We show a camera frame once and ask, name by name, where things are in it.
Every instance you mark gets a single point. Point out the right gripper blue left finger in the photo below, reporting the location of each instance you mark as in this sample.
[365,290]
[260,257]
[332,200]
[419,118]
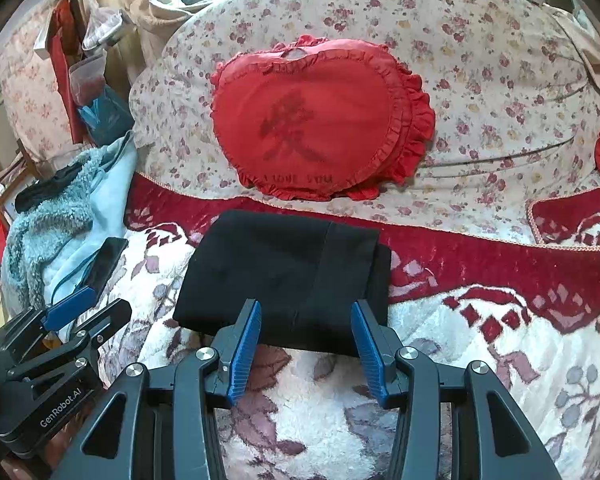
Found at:
[235,345]

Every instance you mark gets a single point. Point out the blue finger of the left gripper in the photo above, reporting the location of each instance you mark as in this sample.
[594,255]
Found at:
[70,308]
[105,324]

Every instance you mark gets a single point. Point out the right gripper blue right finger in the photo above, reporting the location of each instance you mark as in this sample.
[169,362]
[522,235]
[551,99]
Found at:
[377,346]

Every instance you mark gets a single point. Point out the black pants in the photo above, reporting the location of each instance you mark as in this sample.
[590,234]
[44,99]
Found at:
[304,272]

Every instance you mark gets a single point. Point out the light blue fleece jacket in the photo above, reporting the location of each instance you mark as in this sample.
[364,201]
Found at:
[49,246]

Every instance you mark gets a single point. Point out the black smartphone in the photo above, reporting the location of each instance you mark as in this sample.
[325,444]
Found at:
[102,265]

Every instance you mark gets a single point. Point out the red and white blanket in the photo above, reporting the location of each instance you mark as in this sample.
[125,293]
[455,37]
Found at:
[531,312]

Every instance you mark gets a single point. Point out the black garment on jacket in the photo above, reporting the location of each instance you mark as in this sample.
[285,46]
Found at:
[46,189]

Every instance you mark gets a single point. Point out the teal plastic bag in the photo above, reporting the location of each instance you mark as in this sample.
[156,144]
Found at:
[107,118]

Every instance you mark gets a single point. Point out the red heart-shaped pillow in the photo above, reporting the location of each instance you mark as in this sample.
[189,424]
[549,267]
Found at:
[321,118]

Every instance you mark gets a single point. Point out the floral beige quilt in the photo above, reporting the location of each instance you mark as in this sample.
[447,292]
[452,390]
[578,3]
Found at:
[451,114]

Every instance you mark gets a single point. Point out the red hanging cloth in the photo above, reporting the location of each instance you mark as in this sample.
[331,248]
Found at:
[63,42]

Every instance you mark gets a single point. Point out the beige curtain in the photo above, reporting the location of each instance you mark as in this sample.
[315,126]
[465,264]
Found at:
[153,23]

